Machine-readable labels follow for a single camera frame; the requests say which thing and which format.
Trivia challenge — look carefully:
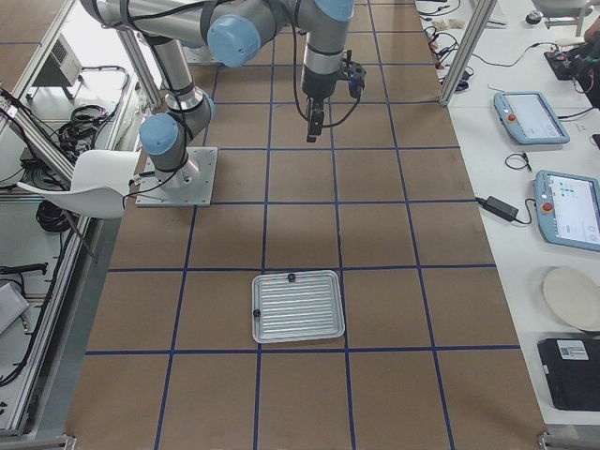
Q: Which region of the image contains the white plastic chair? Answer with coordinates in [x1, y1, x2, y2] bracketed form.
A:
[17, 149, 142, 263]

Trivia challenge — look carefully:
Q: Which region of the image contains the grey control box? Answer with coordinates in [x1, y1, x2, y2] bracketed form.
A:
[33, 34, 83, 101]

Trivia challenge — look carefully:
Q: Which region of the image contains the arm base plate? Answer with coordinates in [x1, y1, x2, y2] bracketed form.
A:
[135, 147, 218, 207]

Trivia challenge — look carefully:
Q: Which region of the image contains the aluminium frame post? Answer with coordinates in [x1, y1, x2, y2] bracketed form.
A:
[439, 0, 497, 106]

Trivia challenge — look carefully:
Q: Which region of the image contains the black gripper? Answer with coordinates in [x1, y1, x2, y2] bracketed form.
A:
[301, 65, 338, 143]

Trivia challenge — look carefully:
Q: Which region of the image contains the far blue teach pendant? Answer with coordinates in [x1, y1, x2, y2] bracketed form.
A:
[493, 91, 570, 145]

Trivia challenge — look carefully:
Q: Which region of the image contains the black flat case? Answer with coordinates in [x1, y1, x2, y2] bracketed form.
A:
[537, 338, 599, 412]

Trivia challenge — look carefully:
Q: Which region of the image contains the blue teach pendant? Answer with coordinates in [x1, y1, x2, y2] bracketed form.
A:
[493, 91, 570, 145]
[533, 171, 599, 251]

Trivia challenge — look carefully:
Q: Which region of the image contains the beige round plate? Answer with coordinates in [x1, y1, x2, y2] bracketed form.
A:
[543, 267, 599, 333]

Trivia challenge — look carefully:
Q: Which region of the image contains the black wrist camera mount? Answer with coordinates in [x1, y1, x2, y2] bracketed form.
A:
[339, 50, 367, 99]

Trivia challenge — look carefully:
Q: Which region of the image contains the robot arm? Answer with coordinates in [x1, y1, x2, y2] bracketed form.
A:
[82, 1, 354, 190]

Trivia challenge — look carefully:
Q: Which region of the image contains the near blue teach pendant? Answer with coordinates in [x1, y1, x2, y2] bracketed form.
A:
[533, 171, 599, 251]

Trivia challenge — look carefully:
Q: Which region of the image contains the black power adapter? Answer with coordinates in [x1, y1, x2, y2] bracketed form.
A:
[475, 196, 519, 222]

